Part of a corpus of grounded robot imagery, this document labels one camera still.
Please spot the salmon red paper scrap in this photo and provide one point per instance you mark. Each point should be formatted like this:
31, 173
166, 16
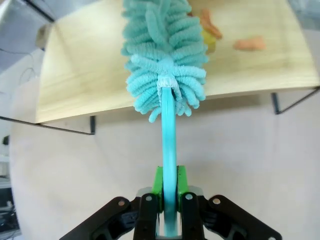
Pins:
250, 43

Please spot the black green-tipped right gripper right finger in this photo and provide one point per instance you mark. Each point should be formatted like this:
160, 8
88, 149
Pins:
192, 215

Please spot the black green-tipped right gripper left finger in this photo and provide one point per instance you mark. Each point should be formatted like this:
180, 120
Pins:
147, 215

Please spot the yellow paper scrap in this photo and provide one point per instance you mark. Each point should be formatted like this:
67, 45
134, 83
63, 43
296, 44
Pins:
210, 42

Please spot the teal chenille duster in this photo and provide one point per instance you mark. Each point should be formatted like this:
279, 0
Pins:
170, 150

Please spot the two-tier wooden black-framed shelf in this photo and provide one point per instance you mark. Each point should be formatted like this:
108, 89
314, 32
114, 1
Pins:
87, 75

